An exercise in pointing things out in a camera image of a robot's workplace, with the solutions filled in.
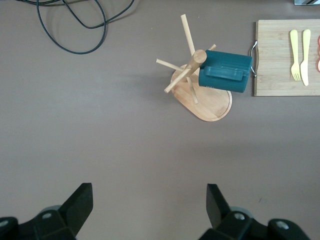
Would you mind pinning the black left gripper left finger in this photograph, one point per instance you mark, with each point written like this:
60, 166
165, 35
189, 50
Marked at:
70, 217

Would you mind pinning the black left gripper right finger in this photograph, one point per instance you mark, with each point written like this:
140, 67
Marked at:
220, 217

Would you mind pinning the dark teal cup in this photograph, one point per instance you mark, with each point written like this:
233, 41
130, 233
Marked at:
225, 62

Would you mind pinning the wooden mug tree stand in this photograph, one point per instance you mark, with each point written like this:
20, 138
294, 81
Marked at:
207, 105

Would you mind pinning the bamboo cutting board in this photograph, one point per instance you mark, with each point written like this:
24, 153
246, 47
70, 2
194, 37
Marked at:
275, 62

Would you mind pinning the orange slice toy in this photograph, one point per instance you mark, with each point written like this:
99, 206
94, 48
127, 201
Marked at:
318, 65

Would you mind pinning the yellow plastic fork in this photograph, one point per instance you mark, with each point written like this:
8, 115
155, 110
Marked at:
294, 45

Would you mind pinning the yellow plastic knife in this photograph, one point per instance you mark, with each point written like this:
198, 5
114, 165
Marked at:
306, 50

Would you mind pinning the metal table edge bracket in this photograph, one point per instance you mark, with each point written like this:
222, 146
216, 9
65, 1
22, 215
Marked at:
307, 2

